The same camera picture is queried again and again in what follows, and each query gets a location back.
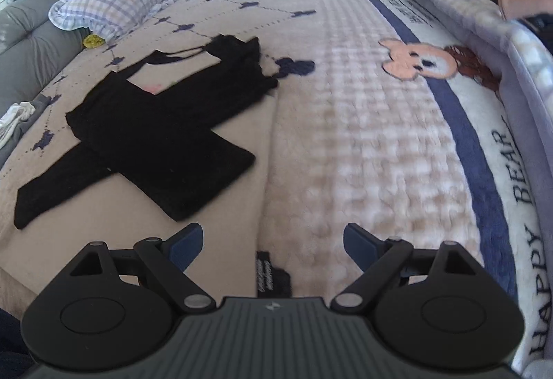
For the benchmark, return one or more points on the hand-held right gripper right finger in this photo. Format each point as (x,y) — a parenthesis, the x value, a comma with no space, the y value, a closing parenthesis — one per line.
(360,247)

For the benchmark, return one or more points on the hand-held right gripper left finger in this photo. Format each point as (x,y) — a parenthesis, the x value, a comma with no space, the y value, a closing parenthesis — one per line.
(185,249)

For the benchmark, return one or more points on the black long-sleeve top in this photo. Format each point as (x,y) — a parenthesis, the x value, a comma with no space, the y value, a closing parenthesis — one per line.
(164,145)

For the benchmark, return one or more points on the printed beige blanket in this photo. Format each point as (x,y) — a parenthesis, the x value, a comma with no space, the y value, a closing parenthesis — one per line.
(367,124)

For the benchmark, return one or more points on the person's dark clothing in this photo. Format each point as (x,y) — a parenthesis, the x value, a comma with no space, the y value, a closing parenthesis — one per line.
(11,340)

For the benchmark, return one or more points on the grey cloth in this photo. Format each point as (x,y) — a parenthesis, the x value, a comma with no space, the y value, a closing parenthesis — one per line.
(41,102)

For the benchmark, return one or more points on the white cloth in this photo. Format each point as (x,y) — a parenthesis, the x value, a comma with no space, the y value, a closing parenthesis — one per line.
(15,115)

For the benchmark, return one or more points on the yellow cloth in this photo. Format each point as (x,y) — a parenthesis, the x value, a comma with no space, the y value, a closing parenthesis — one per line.
(93,41)

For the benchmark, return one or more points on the grey padded headboard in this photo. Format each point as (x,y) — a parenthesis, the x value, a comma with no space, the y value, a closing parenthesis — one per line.
(34,42)

